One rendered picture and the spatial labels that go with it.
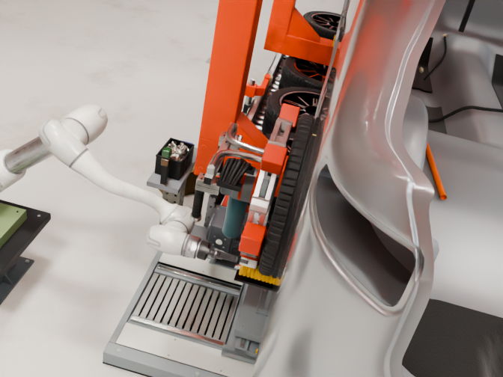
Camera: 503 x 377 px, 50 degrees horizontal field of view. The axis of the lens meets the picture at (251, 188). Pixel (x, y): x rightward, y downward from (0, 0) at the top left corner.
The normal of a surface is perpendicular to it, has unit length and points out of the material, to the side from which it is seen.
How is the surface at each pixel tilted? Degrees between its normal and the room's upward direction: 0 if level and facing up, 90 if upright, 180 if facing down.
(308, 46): 90
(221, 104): 90
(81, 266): 0
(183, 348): 0
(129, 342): 0
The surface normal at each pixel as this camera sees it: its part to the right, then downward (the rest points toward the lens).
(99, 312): 0.18, -0.80
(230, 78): -0.20, 0.55
